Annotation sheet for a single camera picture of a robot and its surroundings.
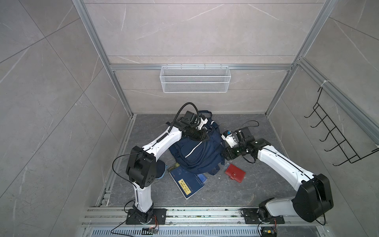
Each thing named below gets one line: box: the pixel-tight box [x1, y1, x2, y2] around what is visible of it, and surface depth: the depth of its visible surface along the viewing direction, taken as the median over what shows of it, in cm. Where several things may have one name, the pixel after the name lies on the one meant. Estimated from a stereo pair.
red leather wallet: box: [225, 163, 247, 184], surface depth 87 cm
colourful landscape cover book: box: [166, 162, 208, 184], surface depth 88 cm
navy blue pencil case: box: [154, 159, 167, 180], surface depth 89 cm
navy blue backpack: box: [168, 110, 226, 176], surface depth 85 cm
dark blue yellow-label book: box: [168, 165, 205, 200], surface depth 85 cm
